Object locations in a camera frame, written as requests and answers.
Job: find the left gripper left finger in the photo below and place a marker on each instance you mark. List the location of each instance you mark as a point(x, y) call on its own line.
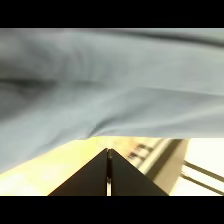
point(90, 180)

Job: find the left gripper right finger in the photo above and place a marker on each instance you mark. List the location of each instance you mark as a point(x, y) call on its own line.
point(130, 180)

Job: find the blue polo shirt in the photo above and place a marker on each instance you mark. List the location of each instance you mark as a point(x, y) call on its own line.
point(100, 83)

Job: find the silver frame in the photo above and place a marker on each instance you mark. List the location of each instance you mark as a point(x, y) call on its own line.
point(166, 160)

